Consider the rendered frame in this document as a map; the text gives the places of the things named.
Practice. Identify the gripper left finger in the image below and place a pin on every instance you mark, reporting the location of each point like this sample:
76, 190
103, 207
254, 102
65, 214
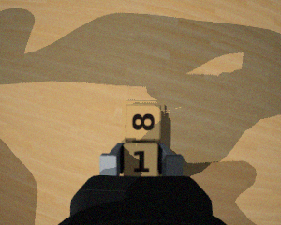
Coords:
113, 162

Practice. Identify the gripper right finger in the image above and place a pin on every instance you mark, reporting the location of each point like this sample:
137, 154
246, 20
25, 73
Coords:
169, 164

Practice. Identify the tan calendar cube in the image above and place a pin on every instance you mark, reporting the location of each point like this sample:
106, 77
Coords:
140, 158
143, 122

